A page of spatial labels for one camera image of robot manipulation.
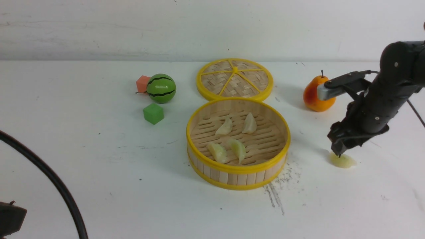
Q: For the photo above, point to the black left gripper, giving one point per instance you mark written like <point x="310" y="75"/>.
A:
<point x="11" y="218"/>

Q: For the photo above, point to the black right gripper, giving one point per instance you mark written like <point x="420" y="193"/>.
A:
<point x="349" y="132"/>

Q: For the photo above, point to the pale green dumpling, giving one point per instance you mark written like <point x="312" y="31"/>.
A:
<point x="218" y="152"/>
<point x="342" y="161"/>
<point x="238" y="148"/>

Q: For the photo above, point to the white dumpling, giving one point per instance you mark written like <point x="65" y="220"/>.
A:
<point x="249" y="125"/>
<point x="225" y="128"/>

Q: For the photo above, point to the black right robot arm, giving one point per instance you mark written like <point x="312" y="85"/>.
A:
<point x="375" y="103"/>

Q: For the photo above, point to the yellow bamboo steamer tray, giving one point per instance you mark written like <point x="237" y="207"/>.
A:
<point x="266" y="149"/>

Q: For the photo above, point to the yellow bamboo steamer lid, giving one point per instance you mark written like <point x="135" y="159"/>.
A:
<point x="234" y="77"/>

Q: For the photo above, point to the orange toy pear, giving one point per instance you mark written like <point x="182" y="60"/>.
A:
<point x="310" y="96"/>

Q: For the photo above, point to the green cube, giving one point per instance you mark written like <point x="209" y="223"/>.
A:
<point x="153" y="113"/>

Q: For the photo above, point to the orange red cube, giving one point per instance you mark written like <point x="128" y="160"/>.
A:
<point x="141" y="84"/>

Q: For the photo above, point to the green toy watermelon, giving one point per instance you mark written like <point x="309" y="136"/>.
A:
<point x="161" y="88"/>

